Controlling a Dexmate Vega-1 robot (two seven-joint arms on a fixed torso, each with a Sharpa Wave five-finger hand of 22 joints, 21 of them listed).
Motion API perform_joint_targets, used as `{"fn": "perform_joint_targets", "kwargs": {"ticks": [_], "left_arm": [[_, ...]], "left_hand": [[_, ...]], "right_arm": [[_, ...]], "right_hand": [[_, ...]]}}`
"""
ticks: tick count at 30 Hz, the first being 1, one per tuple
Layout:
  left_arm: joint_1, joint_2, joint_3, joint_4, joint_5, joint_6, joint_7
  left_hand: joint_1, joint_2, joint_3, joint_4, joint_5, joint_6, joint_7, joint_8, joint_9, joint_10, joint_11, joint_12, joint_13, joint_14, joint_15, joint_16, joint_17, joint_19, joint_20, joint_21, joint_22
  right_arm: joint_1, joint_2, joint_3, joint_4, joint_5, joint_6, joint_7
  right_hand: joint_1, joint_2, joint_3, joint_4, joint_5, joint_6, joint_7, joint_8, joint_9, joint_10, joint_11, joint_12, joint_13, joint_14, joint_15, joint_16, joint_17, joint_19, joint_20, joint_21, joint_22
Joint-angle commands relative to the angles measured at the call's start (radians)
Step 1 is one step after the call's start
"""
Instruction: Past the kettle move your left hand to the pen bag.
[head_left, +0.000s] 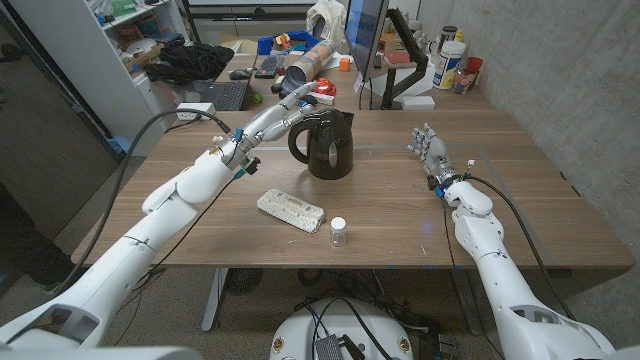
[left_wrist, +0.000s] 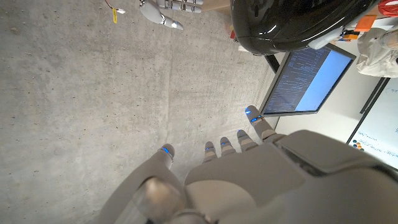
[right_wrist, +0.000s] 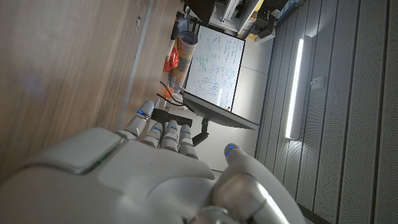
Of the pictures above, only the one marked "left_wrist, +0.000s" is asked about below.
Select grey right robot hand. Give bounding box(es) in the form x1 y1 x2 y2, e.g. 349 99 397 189
139 0 205 31

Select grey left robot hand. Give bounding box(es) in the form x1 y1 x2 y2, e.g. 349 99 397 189
96 105 398 224

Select black electric kettle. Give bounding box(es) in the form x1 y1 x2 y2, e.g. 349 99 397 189
229 0 382 57

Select white cloth bag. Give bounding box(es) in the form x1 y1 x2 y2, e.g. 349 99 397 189
355 27 398 79

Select computer monitor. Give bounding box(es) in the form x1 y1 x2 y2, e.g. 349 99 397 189
259 43 357 118

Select whiteboard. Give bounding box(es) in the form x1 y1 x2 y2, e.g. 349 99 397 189
346 77 398 170

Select orange cube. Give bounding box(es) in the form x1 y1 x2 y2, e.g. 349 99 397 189
354 14 378 33

